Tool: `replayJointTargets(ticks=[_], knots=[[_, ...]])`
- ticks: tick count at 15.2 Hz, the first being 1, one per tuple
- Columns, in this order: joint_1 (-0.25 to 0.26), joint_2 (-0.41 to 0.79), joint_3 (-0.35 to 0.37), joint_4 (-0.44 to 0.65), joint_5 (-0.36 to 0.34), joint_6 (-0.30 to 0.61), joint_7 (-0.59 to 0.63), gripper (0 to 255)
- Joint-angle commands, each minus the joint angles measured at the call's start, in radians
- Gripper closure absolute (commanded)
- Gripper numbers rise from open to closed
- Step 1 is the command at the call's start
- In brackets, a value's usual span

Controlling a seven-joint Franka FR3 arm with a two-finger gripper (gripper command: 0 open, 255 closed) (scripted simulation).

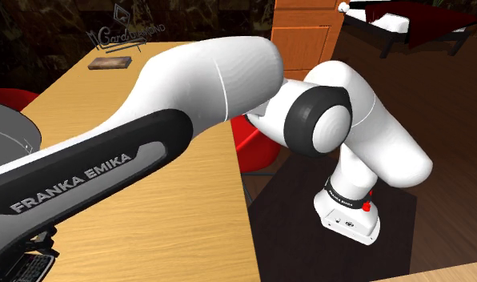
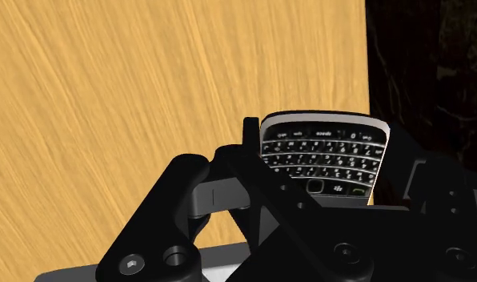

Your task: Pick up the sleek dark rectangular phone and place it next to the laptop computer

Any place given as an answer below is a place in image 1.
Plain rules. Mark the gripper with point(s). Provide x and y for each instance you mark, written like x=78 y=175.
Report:
x=43 y=241

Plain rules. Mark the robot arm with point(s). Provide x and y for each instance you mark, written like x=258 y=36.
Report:
x=207 y=74

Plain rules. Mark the black keyboard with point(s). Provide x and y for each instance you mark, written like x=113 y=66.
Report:
x=32 y=268

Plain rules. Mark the light wooden table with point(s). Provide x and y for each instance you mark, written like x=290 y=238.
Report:
x=164 y=218

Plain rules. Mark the red chair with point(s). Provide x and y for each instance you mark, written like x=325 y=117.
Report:
x=10 y=98
x=256 y=150

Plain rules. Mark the brown flat book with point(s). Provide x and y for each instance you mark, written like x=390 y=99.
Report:
x=109 y=62

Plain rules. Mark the dark robot stand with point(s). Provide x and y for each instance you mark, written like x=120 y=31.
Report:
x=289 y=234

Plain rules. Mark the orange wooden cabinet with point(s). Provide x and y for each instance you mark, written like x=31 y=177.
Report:
x=301 y=43

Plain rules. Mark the black bed with red blanket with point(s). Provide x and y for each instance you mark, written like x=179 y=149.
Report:
x=394 y=22

